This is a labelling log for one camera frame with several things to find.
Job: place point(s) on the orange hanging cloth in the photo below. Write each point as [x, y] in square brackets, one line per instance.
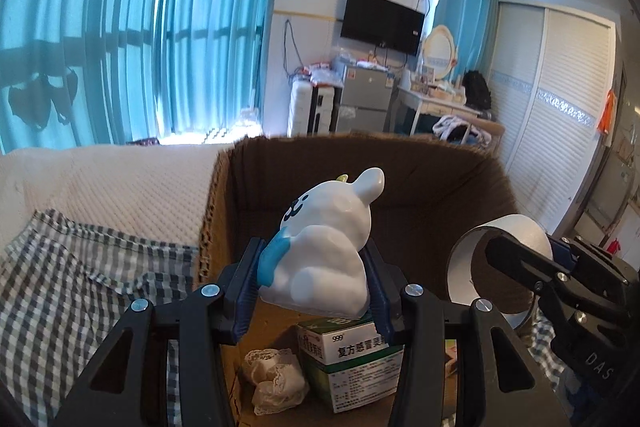
[606, 112]

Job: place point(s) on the white air purifier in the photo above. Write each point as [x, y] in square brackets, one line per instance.
[300, 107]

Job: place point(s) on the white louvred wardrobe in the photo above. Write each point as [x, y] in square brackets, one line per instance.
[550, 132]

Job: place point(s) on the black wall television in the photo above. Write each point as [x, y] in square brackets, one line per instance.
[382, 22]

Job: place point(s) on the black backpack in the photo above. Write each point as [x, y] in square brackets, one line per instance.
[476, 89]

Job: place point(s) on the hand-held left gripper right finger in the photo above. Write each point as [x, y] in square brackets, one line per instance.
[377, 292]

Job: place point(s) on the white rabbit figurine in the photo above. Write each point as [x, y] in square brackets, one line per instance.
[325, 247]

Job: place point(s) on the oval white vanity mirror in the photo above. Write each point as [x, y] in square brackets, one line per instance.
[440, 52]

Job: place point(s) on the grey mini fridge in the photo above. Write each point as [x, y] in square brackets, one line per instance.
[365, 102]

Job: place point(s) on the pile of clothes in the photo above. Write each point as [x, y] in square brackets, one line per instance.
[450, 124]

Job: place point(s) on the white lace cloth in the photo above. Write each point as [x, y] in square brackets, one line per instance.
[275, 377]

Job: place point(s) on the wooden chair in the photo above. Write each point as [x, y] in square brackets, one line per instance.
[492, 127]

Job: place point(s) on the wide blue window curtain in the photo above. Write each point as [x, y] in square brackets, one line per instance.
[75, 32]

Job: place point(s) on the white dressing table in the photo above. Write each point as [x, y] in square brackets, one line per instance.
[435, 104]

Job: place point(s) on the grey tape roll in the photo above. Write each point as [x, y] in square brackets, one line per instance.
[520, 225]

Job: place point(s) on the black white tower appliance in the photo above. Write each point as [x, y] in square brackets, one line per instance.
[322, 109]

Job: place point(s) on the green white medicine box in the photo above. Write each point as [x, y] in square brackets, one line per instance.
[350, 372]

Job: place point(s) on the narrow blue window curtain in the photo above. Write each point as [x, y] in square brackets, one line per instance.
[220, 32]

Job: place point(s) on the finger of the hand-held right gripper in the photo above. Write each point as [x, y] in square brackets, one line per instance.
[510, 252]
[580, 252]

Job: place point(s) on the brown cardboard box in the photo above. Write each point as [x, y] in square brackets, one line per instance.
[425, 187]

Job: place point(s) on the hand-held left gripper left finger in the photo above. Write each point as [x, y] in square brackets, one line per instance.
[247, 287]

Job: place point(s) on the pile of plastic packages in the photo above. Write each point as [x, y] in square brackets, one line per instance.
[322, 72]

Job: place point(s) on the checkered blanket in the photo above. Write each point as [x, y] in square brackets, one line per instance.
[75, 282]

